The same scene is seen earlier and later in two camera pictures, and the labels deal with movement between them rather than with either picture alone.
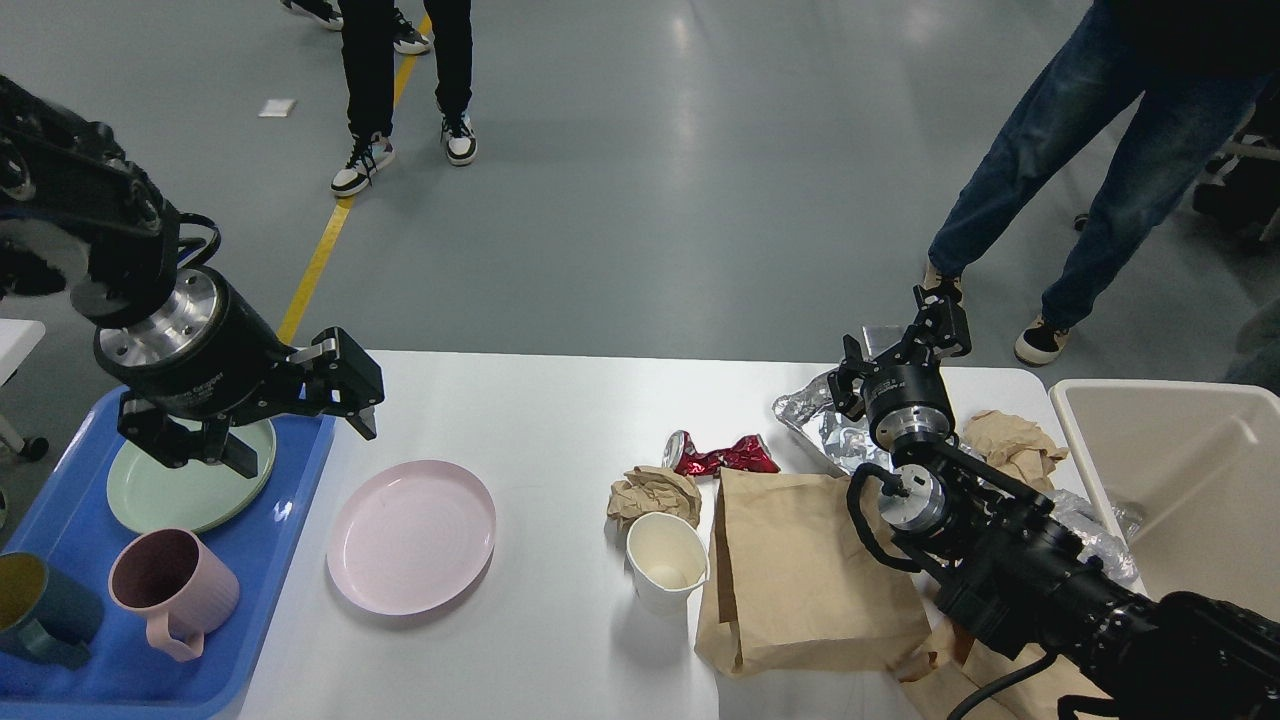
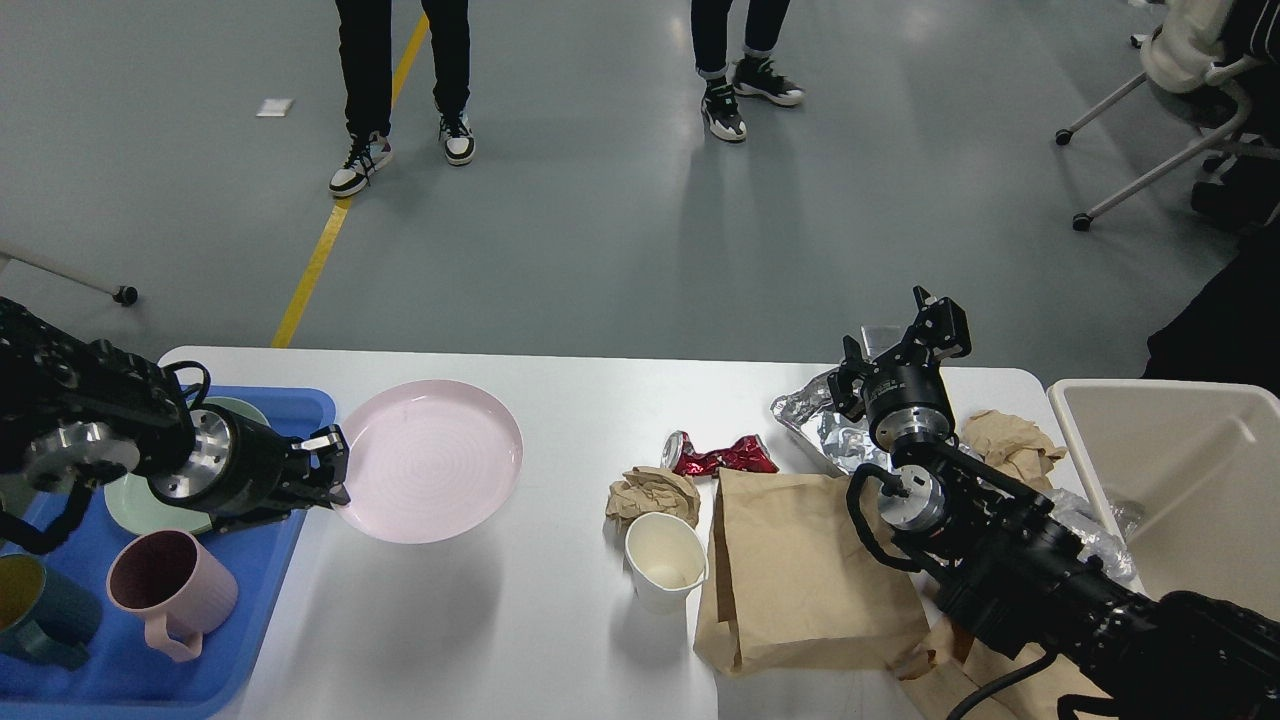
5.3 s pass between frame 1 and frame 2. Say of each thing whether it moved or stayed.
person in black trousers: stayed
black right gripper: stayed
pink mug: stayed
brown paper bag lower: stayed
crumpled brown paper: stayed
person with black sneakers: moved
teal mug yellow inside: stayed
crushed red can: stayed
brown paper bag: stayed
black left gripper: moved
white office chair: moved
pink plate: moved
